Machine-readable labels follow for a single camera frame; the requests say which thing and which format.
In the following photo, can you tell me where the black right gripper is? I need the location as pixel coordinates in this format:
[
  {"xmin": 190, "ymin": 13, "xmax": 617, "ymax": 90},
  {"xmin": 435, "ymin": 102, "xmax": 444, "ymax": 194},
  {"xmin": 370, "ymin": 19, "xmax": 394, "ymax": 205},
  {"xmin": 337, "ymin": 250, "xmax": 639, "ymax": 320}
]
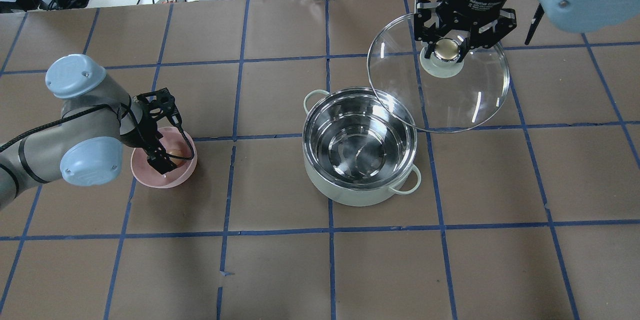
[{"xmin": 413, "ymin": 0, "xmax": 517, "ymax": 62}]

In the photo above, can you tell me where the glass pot lid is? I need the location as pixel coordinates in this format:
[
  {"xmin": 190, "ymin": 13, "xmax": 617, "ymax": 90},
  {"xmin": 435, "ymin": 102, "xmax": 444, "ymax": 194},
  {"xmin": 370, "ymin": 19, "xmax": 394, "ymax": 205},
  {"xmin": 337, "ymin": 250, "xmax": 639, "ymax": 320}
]
[{"xmin": 366, "ymin": 14, "xmax": 511, "ymax": 133}]

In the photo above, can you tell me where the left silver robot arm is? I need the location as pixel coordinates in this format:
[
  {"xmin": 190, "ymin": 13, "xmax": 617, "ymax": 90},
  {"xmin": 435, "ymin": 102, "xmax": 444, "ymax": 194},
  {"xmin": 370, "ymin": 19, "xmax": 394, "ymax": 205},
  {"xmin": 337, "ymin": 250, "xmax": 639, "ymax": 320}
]
[{"xmin": 0, "ymin": 55, "xmax": 181, "ymax": 208}]

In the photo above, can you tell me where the pink bowl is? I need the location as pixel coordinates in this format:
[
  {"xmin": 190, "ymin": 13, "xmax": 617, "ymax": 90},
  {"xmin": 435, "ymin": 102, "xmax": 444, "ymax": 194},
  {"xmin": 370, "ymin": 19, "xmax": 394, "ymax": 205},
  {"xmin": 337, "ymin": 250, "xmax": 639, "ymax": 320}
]
[{"xmin": 130, "ymin": 127, "xmax": 198, "ymax": 188}]

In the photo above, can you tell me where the brown egg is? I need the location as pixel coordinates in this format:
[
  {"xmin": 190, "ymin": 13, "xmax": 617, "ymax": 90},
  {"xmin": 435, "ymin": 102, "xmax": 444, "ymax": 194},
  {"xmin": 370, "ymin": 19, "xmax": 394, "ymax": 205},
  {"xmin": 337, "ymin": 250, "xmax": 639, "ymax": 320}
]
[{"xmin": 167, "ymin": 148, "xmax": 185, "ymax": 162}]

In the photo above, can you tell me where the pale green cooking pot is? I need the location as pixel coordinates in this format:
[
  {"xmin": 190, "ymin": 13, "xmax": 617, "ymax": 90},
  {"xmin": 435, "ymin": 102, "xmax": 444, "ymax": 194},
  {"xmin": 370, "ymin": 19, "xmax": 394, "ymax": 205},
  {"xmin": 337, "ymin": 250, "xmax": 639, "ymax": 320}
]
[{"xmin": 302, "ymin": 87, "xmax": 422, "ymax": 207}]

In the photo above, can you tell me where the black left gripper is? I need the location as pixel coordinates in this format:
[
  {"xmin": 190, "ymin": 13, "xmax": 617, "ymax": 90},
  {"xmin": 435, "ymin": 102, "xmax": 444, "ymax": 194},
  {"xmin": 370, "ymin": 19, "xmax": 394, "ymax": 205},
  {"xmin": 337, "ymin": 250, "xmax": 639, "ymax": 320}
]
[{"xmin": 132, "ymin": 88, "xmax": 177, "ymax": 175}]

